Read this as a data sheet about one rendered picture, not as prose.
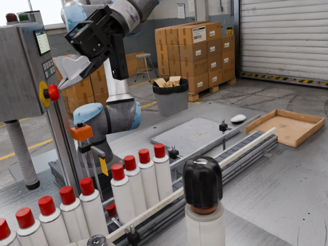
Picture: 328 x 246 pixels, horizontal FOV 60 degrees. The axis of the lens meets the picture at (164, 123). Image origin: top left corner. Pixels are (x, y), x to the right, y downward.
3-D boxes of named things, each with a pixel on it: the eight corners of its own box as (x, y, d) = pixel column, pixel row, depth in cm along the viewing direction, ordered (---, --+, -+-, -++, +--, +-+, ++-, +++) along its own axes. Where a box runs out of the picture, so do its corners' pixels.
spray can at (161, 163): (165, 207, 91) (157, 151, 83) (155, 200, 95) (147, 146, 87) (176, 199, 94) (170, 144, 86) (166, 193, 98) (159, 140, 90)
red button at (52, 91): (39, 88, 60) (54, 86, 60) (45, 83, 64) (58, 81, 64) (44, 104, 62) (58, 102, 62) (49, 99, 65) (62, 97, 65)
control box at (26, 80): (-3, 122, 60) (-36, 30, 53) (25, 99, 76) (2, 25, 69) (46, 115, 61) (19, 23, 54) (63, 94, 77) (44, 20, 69)
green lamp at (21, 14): (17, 24, 63) (13, 12, 62) (21, 23, 66) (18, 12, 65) (29, 22, 64) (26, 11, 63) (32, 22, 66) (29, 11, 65)
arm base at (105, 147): (88, 172, 109) (84, 148, 105) (70, 159, 119) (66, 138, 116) (120, 158, 118) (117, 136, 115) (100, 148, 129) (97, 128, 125)
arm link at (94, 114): (74, 135, 119) (70, 104, 114) (106, 129, 123) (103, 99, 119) (78, 145, 108) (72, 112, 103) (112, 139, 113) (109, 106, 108)
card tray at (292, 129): (296, 148, 126) (296, 139, 124) (245, 133, 144) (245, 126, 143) (323, 125, 143) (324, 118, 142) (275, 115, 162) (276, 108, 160)
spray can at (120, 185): (129, 233, 82) (116, 173, 74) (116, 227, 85) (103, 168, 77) (140, 222, 86) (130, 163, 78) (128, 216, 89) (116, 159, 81)
